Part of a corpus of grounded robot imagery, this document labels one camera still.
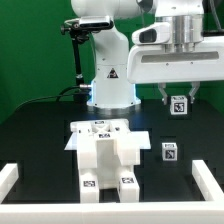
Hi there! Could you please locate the rear camera on stand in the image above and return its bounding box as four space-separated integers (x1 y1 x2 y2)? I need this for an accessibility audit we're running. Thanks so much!
60 16 114 85

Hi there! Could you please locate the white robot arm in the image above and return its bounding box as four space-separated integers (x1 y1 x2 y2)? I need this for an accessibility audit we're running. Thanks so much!
71 0 224 110

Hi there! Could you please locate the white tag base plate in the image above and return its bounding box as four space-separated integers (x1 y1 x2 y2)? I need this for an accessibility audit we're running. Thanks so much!
65 131 151 150

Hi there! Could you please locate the white chair seat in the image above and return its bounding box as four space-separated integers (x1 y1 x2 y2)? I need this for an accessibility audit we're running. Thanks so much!
77 137 140 189

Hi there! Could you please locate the white tag cube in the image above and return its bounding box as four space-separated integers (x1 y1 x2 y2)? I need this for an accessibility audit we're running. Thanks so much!
162 142 178 161
170 95 188 115

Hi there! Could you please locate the white U-shaped fence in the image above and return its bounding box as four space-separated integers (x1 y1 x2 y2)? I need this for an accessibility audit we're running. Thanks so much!
0 160 224 224

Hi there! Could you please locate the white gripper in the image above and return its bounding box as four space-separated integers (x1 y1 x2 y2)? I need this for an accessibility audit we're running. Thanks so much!
127 36 224 105

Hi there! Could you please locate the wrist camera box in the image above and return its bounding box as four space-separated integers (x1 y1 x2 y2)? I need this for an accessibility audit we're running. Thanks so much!
132 22 171 45

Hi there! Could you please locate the black cable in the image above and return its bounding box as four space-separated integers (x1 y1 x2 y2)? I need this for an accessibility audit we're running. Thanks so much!
13 85 91 113

